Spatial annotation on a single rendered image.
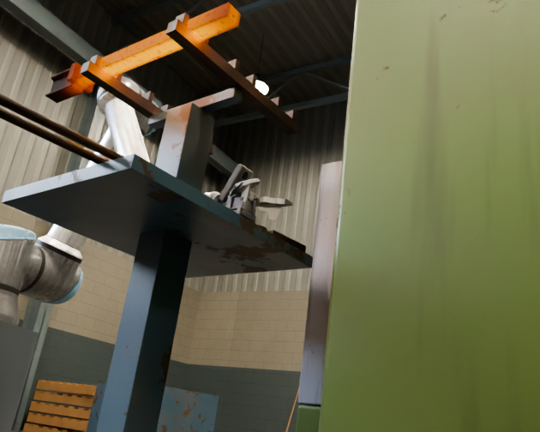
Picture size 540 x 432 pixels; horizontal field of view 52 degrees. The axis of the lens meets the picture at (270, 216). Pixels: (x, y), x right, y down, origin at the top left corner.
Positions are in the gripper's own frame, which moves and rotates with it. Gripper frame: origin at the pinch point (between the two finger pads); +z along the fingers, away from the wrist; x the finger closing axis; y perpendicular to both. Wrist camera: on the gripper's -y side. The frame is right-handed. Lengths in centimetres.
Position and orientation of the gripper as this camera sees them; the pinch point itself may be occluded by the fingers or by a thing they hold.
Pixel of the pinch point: (278, 189)
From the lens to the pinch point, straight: 142.5
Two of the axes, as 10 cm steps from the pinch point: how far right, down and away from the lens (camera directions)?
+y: -1.3, 9.2, -3.6
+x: -5.8, -3.7, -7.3
